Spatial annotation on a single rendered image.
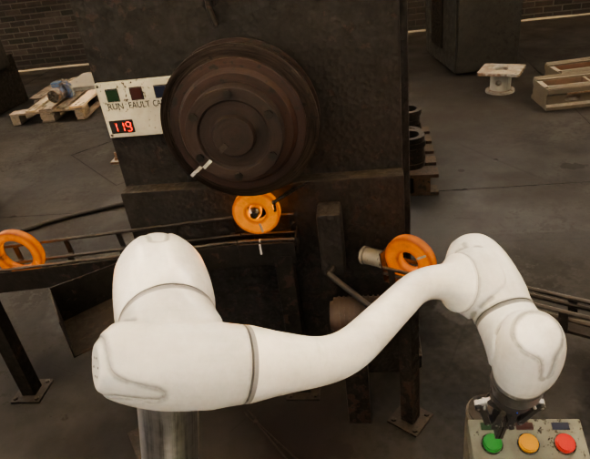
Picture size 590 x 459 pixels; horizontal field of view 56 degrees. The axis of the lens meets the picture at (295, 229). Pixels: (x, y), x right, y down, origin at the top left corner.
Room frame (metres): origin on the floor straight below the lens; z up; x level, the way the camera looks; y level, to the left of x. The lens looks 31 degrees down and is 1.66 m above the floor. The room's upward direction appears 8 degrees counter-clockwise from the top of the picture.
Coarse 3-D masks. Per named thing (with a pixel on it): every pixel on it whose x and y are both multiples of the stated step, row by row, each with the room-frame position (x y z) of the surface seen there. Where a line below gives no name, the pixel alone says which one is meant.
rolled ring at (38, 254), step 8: (0, 232) 1.76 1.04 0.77; (8, 232) 1.74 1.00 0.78; (16, 232) 1.74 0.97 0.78; (24, 232) 1.75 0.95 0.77; (0, 240) 1.74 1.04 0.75; (8, 240) 1.73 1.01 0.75; (16, 240) 1.73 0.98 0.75; (24, 240) 1.72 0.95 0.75; (32, 240) 1.73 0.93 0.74; (0, 248) 1.75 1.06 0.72; (32, 248) 1.72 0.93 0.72; (40, 248) 1.73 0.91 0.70; (0, 256) 1.74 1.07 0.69; (40, 256) 1.72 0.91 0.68; (0, 264) 1.74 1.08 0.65; (8, 264) 1.74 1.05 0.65; (16, 264) 1.76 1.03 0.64; (32, 264) 1.72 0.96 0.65
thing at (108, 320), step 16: (96, 272) 1.51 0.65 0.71; (112, 272) 1.53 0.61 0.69; (48, 288) 1.44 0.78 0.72; (64, 288) 1.46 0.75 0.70; (80, 288) 1.48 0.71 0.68; (96, 288) 1.50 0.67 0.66; (112, 288) 1.52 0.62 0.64; (64, 304) 1.45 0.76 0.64; (80, 304) 1.47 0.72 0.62; (96, 304) 1.49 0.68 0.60; (112, 304) 1.48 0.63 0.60; (64, 320) 1.44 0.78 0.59; (80, 320) 1.43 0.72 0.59; (96, 320) 1.41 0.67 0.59; (112, 320) 1.40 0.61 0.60; (80, 336) 1.35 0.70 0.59; (96, 336) 1.33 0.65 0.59; (80, 352) 1.27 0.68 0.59
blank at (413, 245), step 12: (396, 240) 1.36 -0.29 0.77; (408, 240) 1.34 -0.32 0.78; (420, 240) 1.34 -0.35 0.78; (396, 252) 1.36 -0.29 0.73; (408, 252) 1.34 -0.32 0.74; (420, 252) 1.31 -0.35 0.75; (432, 252) 1.31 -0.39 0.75; (396, 264) 1.37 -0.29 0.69; (408, 264) 1.37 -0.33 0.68; (420, 264) 1.31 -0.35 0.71; (432, 264) 1.29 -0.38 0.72
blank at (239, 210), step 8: (240, 200) 1.59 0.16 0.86; (248, 200) 1.58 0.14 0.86; (256, 200) 1.58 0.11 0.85; (264, 200) 1.57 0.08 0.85; (232, 208) 1.59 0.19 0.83; (240, 208) 1.59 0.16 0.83; (264, 208) 1.57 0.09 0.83; (272, 208) 1.57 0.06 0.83; (240, 216) 1.59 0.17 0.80; (248, 216) 1.60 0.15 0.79; (264, 216) 1.60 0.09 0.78; (272, 216) 1.57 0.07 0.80; (240, 224) 1.59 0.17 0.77; (248, 224) 1.59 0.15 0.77; (256, 224) 1.58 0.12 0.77; (264, 224) 1.58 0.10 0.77; (272, 224) 1.57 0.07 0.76; (256, 232) 1.58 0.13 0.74; (264, 232) 1.58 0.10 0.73
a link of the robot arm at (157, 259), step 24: (144, 240) 0.71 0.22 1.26; (168, 240) 0.70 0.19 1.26; (120, 264) 0.67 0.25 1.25; (144, 264) 0.64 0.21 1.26; (168, 264) 0.63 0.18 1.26; (192, 264) 0.65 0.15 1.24; (120, 288) 0.62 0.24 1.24; (144, 288) 0.59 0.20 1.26; (120, 312) 0.58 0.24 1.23; (144, 432) 0.63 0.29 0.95; (168, 432) 0.62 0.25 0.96; (192, 432) 0.64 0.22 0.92; (144, 456) 0.63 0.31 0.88; (168, 456) 0.62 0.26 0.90; (192, 456) 0.64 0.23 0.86
